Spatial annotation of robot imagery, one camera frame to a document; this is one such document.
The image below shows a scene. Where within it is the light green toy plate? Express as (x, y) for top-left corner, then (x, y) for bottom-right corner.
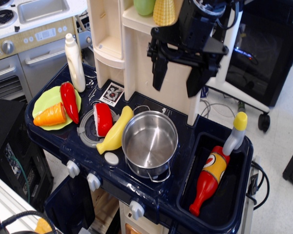
(32, 85), (81, 131)

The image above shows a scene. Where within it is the white rolling stand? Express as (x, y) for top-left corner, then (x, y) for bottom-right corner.
(206, 7), (270, 132)

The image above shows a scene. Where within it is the yellow toy corn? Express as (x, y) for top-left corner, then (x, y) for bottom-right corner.
(153, 0), (176, 26)

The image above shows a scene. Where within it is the green toy vegetable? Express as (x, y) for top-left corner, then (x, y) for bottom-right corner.
(133, 0), (156, 16)

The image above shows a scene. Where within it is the grey stove knob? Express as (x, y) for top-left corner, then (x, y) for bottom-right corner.
(86, 173), (101, 192)
(66, 160), (80, 178)
(129, 200), (145, 220)

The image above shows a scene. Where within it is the orange toy carrot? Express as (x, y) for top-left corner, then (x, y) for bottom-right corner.
(33, 102), (66, 126)

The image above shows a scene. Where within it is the black computer tower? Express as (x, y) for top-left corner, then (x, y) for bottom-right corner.
(0, 99), (54, 212)

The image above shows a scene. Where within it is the grey middle stove knob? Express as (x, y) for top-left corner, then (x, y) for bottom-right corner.
(86, 173), (101, 192)

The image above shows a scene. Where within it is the stainless steel pot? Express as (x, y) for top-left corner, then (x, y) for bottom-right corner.
(122, 105), (179, 183)

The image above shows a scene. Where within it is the black braided cable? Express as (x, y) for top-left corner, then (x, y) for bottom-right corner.
(0, 211), (58, 234)

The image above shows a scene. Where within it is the red yellow toy ketchup bottle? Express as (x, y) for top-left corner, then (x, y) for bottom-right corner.
(189, 146), (230, 216)

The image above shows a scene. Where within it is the red toy chili pepper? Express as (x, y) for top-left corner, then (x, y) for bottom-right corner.
(60, 82), (79, 124)

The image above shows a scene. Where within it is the white toy bottle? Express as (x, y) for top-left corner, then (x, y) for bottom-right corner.
(65, 33), (85, 93)

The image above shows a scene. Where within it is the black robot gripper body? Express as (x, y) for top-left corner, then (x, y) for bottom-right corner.
(147, 24), (229, 77)

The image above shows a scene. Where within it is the grey yellow toy faucet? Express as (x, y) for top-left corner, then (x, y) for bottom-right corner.
(222, 112), (248, 156)

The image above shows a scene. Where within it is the grey oval button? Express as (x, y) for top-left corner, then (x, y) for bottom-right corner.
(104, 152), (119, 166)

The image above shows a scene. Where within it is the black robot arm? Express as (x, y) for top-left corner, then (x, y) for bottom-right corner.
(147, 0), (244, 97)

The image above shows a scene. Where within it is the grey right stove knob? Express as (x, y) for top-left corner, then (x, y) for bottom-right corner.
(129, 200), (145, 220)

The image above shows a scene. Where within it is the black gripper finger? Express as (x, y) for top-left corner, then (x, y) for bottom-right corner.
(153, 56), (168, 91)
(186, 67), (210, 98)

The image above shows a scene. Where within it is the grey left stove knob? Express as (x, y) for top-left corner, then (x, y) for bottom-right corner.
(66, 160), (80, 178)

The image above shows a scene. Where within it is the navy toy kitchen counter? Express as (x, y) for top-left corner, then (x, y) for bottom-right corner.
(25, 65), (253, 234)

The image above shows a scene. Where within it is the grey toy stove burner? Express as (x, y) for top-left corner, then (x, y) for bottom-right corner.
(77, 105), (119, 148)

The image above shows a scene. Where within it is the red and white toy sushi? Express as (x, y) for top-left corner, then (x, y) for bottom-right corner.
(93, 103), (113, 137)

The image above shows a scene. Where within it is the grey wooden toy kitchen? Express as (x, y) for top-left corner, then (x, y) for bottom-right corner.
(0, 0), (89, 101)

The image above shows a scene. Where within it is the yellow toy banana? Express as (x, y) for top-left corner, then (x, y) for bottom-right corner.
(96, 105), (134, 155)

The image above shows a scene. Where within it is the black cable loop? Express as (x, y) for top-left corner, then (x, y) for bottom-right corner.
(246, 160), (271, 211)

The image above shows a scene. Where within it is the cream toy kitchen shelf tower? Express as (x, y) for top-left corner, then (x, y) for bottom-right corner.
(87, 0), (200, 126)

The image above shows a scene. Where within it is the black monitor screen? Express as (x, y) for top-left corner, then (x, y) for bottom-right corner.
(226, 0), (293, 107)

